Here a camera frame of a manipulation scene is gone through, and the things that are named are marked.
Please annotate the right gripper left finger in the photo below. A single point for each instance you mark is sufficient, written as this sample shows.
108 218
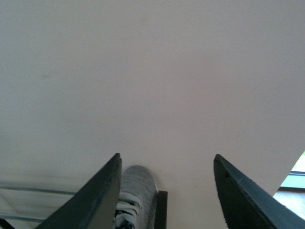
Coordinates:
93 206

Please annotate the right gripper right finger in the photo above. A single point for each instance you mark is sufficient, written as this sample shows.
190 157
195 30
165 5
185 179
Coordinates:
245 205

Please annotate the grey sneaker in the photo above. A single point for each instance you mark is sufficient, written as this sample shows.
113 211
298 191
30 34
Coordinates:
137 201

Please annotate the black metal shoe rack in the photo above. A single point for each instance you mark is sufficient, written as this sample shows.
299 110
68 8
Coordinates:
160 214

